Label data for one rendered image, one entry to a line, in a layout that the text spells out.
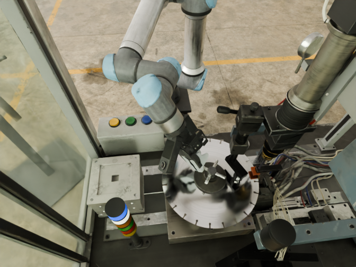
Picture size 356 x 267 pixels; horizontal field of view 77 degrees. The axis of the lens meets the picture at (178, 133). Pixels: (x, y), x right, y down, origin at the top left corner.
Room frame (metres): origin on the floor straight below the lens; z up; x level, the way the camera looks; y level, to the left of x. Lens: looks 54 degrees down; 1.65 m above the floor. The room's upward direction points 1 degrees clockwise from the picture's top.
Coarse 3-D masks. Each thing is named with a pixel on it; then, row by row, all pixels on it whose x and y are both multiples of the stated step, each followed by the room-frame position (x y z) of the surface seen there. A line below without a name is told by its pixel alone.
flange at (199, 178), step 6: (210, 162) 0.39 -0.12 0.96; (216, 168) 0.36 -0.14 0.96; (222, 168) 0.36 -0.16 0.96; (198, 174) 0.34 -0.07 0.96; (204, 174) 0.33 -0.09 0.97; (222, 174) 0.34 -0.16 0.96; (198, 180) 0.32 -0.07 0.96; (204, 180) 0.32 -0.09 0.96; (210, 180) 0.31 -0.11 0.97; (216, 180) 0.32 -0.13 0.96; (222, 180) 0.32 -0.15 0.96; (198, 186) 0.30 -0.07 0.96; (204, 186) 0.30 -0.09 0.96; (210, 186) 0.30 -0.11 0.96; (216, 186) 0.30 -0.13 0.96; (222, 186) 0.30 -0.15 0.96; (210, 192) 0.28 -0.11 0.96
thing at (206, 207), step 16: (208, 144) 0.47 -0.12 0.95; (224, 144) 0.47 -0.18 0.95; (176, 160) 0.40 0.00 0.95; (208, 160) 0.40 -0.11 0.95; (224, 160) 0.40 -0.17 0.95; (240, 160) 0.41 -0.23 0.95; (176, 176) 0.34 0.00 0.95; (192, 176) 0.34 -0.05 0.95; (256, 176) 0.34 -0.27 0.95; (176, 192) 0.28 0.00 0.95; (192, 192) 0.28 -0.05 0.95; (224, 192) 0.28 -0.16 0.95; (240, 192) 0.28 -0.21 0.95; (256, 192) 0.28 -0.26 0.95; (176, 208) 0.23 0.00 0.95; (192, 208) 0.23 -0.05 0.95; (208, 208) 0.23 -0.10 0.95; (224, 208) 0.23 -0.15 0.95; (240, 208) 0.23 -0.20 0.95; (208, 224) 0.18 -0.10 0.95; (224, 224) 0.18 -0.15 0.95
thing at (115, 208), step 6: (114, 198) 0.18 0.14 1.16; (120, 198) 0.18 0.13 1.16; (108, 204) 0.17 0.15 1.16; (114, 204) 0.17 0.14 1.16; (120, 204) 0.17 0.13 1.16; (108, 210) 0.15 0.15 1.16; (114, 210) 0.15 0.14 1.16; (120, 210) 0.15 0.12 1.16; (126, 210) 0.16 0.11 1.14; (108, 216) 0.14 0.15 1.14; (114, 216) 0.14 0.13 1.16; (120, 216) 0.14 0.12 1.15
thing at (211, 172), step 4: (216, 160) 0.38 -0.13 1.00; (216, 164) 0.36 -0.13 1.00; (204, 168) 0.34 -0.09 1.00; (208, 168) 0.34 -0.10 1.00; (212, 168) 0.34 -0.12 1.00; (208, 172) 0.33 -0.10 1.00; (212, 172) 0.33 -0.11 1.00; (216, 172) 0.33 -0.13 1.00; (208, 176) 0.31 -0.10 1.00; (212, 176) 0.32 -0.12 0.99; (220, 176) 0.32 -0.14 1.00; (224, 176) 0.32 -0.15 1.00; (208, 180) 0.30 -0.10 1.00
